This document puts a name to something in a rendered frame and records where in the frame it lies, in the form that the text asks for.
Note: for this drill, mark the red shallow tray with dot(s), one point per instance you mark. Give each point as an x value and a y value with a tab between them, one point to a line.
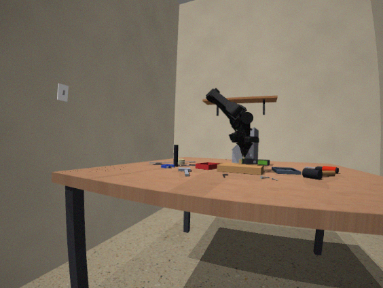
207	165

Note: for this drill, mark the black cylinder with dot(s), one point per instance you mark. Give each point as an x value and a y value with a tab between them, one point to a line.
176	155

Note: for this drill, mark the black rubber mallet with wooden handle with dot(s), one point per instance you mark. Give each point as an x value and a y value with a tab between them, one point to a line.
316	174

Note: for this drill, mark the red-handled screwdriver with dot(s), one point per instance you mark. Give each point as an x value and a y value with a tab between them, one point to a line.
326	168

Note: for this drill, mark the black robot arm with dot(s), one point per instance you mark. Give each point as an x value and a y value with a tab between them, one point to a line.
235	111

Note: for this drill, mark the light brown wooden board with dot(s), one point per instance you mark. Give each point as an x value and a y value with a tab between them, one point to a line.
240	168

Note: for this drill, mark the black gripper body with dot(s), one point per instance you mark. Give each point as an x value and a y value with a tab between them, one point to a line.
247	138

